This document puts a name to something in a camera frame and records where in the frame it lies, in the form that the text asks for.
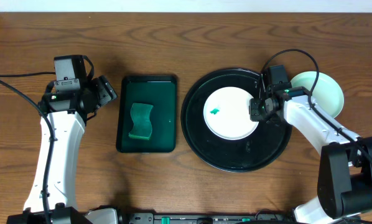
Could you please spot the white plate with green stain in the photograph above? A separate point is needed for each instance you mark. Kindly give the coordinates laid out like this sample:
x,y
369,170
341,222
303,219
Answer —
x,y
226,113

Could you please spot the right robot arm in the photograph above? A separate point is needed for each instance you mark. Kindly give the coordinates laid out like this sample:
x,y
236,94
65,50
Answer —
x,y
344,187

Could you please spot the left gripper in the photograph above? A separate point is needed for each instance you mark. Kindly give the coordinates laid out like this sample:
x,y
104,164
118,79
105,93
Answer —
x,y
104,90

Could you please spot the black round tray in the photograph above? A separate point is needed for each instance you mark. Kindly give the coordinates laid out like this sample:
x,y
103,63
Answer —
x,y
257,150

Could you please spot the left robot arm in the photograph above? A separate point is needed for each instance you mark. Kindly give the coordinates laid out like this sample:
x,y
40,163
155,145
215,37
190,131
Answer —
x,y
65,107

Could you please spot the green sponge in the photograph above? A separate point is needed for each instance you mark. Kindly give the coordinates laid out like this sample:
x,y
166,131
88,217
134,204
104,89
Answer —
x,y
142,126

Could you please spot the mint plate front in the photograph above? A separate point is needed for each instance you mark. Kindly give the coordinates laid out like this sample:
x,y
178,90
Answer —
x,y
327,92

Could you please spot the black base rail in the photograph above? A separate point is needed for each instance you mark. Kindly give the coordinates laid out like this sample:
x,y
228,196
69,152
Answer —
x,y
204,218

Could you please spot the black rectangular tray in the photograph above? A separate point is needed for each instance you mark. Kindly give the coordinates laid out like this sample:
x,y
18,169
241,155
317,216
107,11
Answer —
x,y
160,91

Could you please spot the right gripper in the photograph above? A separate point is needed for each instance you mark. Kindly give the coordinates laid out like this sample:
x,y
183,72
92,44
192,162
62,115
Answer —
x,y
254,112

